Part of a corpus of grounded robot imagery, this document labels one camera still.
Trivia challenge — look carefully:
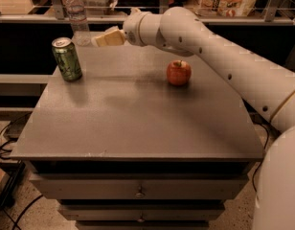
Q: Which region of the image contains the top grey drawer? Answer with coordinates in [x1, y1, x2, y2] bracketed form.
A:
[30, 173, 248, 200]

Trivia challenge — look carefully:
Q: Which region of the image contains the grey drawer cabinet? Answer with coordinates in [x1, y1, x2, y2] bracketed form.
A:
[12, 46, 263, 230]

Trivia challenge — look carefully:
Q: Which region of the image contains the clear plastic water bottle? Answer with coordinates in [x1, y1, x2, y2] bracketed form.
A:
[65, 0, 91, 46]

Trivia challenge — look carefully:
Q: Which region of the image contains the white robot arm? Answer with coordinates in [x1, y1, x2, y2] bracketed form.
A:
[92, 7, 295, 230]

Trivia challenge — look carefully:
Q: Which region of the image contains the black cables left floor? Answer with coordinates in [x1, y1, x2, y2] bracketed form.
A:
[0, 112, 33, 161]

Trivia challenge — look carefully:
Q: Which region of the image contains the metal railing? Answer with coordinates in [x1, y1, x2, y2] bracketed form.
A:
[0, 0, 295, 26]

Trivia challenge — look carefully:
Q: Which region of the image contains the green soda can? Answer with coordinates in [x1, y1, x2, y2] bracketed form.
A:
[52, 37, 82, 81]

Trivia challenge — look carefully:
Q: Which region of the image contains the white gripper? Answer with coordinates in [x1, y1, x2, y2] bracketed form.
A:
[91, 8, 162, 47]

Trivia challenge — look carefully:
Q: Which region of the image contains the red apple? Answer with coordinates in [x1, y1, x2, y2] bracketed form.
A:
[167, 59, 192, 86]

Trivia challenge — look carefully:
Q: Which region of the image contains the grey drawer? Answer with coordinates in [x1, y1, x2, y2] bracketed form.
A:
[30, 173, 248, 200]
[58, 204, 224, 221]

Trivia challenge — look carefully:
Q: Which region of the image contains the black cable right floor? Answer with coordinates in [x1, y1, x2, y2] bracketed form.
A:
[251, 122, 272, 194]

